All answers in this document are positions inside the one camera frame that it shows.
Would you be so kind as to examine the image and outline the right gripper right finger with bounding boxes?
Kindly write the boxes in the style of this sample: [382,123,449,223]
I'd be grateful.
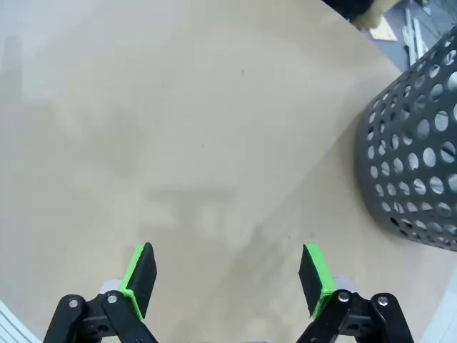
[294,244,415,343]

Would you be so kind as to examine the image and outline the white metal profile bars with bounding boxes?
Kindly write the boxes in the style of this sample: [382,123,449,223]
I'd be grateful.
[402,6,431,69]

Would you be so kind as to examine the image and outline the black perforated plastic basket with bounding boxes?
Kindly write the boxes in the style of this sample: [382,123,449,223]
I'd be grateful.
[353,26,457,253]

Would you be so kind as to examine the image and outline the beige foam block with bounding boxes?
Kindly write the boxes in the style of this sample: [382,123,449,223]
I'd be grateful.
[355,0,396,29]

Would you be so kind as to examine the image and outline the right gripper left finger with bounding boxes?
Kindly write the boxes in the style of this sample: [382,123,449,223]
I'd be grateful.
[44,242,160,343]

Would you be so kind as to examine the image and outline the flat cardboard piece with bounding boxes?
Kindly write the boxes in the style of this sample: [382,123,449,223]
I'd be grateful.
[368,19,398,41]

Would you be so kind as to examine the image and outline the white ribbed panel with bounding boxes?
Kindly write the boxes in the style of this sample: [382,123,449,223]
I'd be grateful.
[0,299,42,343]

